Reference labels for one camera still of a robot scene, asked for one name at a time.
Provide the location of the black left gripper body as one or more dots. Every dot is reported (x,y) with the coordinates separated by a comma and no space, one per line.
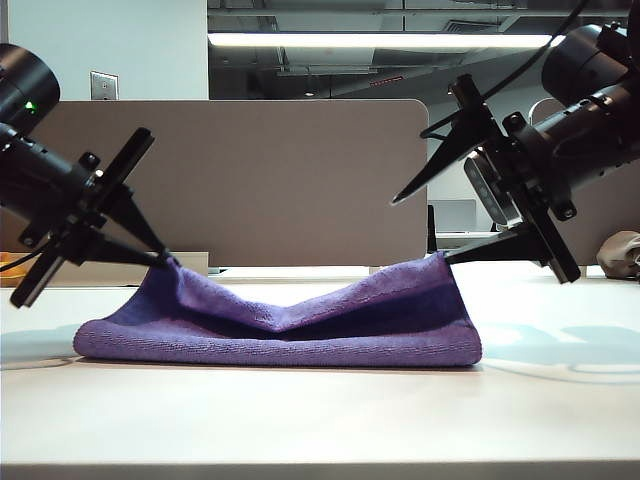
(107,181)

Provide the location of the purple microfibre cloth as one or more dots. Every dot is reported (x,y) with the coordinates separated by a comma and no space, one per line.
(275,345)

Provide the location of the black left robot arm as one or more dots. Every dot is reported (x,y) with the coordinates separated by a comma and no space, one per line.
(30,90)

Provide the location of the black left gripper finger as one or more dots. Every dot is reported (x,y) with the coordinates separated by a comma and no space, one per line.
(115,252)
(135,220)

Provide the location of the long ceiling light strip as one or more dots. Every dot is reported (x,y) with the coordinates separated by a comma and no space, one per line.
(350,40)

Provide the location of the pale grey background partition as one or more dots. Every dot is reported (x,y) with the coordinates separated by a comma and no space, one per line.
(450,217)

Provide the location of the white background desk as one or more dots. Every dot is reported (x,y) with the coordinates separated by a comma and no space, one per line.
(465,235)

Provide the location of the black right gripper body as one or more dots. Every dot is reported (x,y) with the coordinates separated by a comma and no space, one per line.
(472,105)

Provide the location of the metal wall switch plate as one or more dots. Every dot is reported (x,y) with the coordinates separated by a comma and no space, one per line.
(105,87)

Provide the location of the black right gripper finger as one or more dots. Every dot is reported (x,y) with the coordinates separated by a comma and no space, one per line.
(445,155)
(505,247)

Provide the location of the narrow brown desk partition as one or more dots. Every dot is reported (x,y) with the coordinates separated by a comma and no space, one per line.
(610,210)

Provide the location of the black office chair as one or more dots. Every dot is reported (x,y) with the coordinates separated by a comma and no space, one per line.
(431,225)

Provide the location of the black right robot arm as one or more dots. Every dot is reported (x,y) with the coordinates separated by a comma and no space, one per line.
(575,75)

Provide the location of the wide brown desk partition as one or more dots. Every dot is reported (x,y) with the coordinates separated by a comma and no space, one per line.
(275,175)

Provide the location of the orange cloth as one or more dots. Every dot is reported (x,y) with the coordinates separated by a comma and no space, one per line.
(6,270)

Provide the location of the beige crumpled cloth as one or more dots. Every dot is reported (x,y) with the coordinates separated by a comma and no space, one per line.
(617,255)

